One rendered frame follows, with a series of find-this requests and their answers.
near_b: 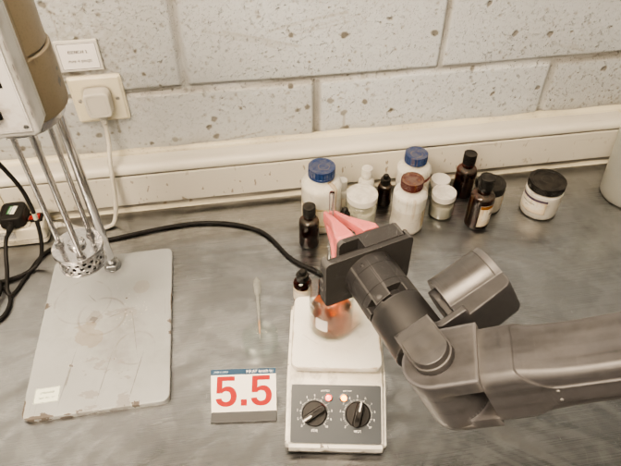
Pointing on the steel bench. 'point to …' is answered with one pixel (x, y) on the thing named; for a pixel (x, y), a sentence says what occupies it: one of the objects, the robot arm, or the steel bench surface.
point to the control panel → (335, 414)
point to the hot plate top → (368, 355)
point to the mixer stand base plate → (104, 340)
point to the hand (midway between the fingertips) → (330, 218)
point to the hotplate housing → (334, 384)
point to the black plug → (14, 215)
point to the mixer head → (28, 73)
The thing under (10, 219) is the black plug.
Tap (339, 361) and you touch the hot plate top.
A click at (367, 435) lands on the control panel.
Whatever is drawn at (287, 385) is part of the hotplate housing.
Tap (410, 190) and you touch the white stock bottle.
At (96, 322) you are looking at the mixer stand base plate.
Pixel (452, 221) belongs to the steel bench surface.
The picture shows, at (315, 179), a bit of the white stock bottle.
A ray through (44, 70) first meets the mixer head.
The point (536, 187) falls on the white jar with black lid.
